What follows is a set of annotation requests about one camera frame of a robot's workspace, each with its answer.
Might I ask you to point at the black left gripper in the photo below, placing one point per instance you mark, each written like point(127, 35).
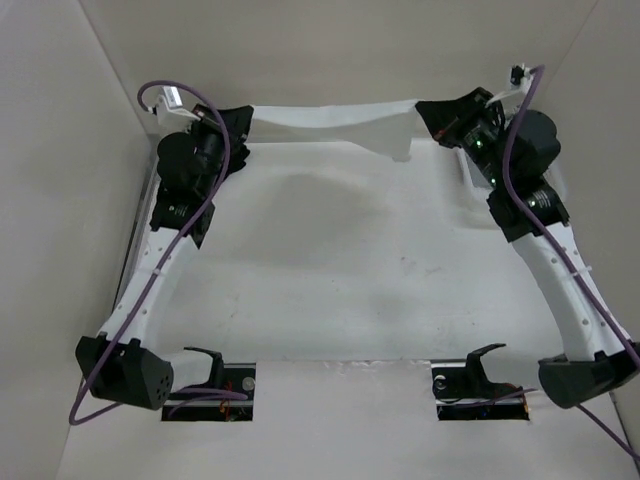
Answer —
point(207, 123)

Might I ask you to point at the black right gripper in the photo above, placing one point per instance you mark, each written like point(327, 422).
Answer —
point(446, 119)

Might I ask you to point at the white tank top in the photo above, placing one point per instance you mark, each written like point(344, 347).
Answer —
point(385, 128)

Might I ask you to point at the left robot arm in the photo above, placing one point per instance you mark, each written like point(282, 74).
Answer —
point(120, 363)

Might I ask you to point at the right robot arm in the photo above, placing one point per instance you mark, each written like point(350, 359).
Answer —
point(513, 155)

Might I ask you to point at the folded black tank top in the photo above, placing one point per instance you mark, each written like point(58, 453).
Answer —
point(238, 160)

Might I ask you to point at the white plastic basket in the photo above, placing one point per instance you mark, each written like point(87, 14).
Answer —
point(479, 188)

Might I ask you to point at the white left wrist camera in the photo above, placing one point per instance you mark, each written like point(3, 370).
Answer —
point(169, 110)

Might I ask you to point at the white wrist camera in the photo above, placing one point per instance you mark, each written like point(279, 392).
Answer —
point(519, 82)
point(169, 110)

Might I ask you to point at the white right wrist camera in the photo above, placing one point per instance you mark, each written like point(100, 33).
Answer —
point(519, 82)

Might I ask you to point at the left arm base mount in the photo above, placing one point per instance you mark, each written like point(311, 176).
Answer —
point(208, 389)

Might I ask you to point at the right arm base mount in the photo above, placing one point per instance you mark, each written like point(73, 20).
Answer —
point(463, 391)

